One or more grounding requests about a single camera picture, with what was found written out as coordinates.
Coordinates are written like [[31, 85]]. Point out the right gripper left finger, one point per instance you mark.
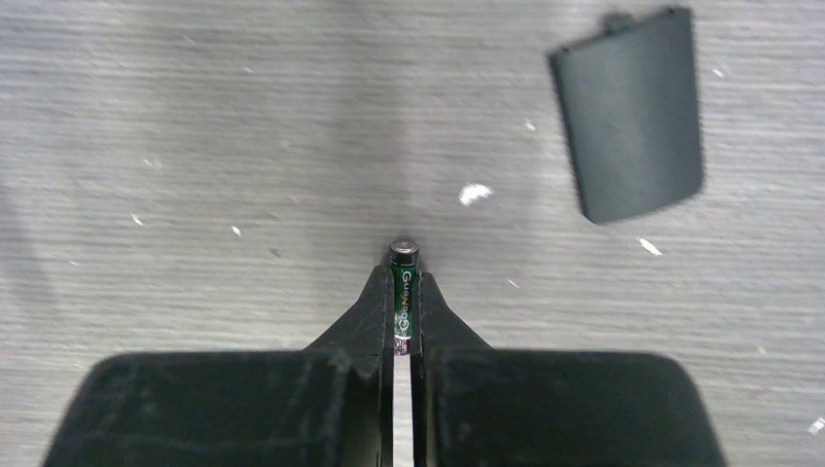
[[328, 404]]

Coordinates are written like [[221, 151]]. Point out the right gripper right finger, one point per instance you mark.
[[477, 405]]

